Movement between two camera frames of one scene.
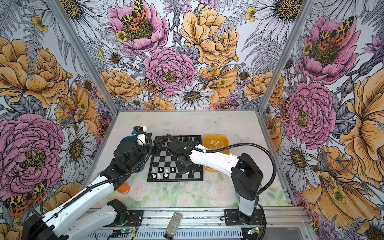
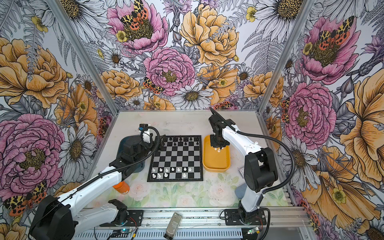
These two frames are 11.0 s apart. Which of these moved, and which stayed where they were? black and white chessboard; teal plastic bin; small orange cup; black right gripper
Moved: black right gripper
Stayed: black and white chessboard; teal plastic bin; small orange cup
